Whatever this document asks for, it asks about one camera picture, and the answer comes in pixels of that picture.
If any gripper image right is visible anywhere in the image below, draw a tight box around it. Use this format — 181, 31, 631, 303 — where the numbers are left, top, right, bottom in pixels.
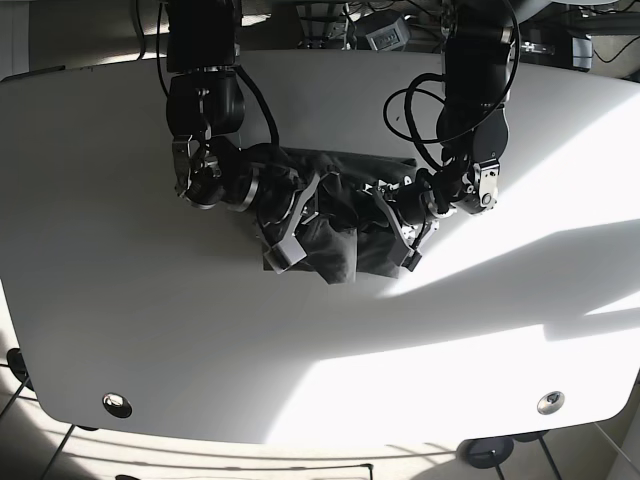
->
363, 179, 439, 255

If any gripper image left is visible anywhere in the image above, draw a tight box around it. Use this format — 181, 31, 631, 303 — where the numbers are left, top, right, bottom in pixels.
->
256, 172, 358, 245

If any dark grey T-shirt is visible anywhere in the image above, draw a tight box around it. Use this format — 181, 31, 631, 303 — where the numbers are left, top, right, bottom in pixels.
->
248, 145, 424, 284

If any black robot arm image left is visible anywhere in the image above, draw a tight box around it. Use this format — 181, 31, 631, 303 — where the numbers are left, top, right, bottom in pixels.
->
159, 1, 358, 250

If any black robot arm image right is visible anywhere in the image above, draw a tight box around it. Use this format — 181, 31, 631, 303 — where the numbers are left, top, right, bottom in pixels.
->
364, 1, 521, 269

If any black power box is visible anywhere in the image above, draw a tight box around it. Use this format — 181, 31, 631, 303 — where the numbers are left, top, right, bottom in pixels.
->
355, 10, 411, 52

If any right silver table grommet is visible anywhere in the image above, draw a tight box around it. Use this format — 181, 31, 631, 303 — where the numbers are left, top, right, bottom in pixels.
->
537, 391, 565, 416

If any silver table grommet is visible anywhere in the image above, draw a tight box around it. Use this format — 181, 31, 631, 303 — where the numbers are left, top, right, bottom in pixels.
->
537, 391, 565, 416
102, 392, 133, 419

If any round black stand base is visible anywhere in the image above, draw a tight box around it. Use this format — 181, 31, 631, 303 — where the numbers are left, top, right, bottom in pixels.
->
456, 436, 514, 470

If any left silver table grommet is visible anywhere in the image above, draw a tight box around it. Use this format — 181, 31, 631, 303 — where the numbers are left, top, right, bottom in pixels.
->
102, 392, 133, 419

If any grey wrist camera image right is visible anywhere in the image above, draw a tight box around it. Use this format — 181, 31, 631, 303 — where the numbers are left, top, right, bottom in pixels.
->
389, 242, 422, 272

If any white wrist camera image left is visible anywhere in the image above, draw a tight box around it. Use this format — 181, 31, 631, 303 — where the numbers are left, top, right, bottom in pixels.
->
263, 235, 307, 274

